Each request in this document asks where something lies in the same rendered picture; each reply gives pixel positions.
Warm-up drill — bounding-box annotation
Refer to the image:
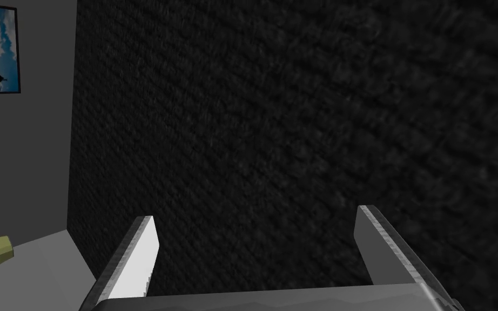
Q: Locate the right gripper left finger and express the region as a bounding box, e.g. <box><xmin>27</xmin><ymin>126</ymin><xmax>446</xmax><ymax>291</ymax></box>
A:
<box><xmin>79</xmin><ymin>215</ymin><xmax>160</xmax><ymax>311</ymax></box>

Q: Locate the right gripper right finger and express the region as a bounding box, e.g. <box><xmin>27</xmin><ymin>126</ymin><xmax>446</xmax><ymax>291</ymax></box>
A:
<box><xmin>353</xmin><ymin>205</ymin><xmax>466</xmax><ymax>311</ymax></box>

